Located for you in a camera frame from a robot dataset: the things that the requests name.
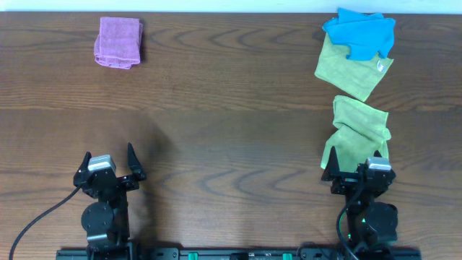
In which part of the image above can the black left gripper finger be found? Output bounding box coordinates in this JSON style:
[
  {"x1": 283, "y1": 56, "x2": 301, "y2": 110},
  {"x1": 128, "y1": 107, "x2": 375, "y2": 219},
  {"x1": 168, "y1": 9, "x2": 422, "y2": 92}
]
[
  {"x1": 127, "y1": 142, "x2": 147, "y2": 181},
  {"x1": 78, "y1": 152, "x2": 92, "y2": 172}
]

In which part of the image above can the light green cloth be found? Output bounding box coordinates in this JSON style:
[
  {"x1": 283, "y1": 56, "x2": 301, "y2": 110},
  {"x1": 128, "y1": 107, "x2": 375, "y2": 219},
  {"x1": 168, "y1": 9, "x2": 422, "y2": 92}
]
[{"x1": 321, "y1": 95, "x2": 391, "y2": 172}]

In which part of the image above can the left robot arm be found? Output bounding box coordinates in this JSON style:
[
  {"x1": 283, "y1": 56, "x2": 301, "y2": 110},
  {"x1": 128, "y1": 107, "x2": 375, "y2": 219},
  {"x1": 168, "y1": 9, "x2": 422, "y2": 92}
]
[{"x1": 73, "y1": 144, "x2": 147, "y2": 260}]

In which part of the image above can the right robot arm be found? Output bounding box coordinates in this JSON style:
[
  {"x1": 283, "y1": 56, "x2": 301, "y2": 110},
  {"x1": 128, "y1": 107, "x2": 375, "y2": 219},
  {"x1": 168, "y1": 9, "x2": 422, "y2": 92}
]
[{"x1": 321, "y1": 147, "x2": 398, "y2": 259}]

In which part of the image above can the olive green cloth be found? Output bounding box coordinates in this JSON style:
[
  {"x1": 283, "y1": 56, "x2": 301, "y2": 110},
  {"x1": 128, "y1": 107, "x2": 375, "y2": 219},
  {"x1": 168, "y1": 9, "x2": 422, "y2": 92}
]
[{"x1": 315, "y1": 34, "x2": 394, "y2": 102}]

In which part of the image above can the folded pink cloth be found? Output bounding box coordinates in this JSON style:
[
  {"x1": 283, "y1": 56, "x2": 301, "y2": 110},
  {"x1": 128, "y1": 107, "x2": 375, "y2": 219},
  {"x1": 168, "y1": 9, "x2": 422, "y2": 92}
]
[{"x1": 94, "y1": 17, "x2": 143, "y2": 69}]

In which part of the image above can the crumpled blue cloth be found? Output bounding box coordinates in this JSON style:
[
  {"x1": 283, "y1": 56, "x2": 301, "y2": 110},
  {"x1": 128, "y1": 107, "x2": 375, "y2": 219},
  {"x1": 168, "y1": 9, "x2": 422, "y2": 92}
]
[{"x1": 322, "y1": 8, "x2": 396, "y2": 61}]

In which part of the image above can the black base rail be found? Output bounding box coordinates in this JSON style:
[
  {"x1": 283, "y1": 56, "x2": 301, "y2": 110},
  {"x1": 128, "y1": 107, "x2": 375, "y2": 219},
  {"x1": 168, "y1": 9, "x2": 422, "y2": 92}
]
[{"x1": 56, "y1": 247, "x2": 422, "y2": 260}]

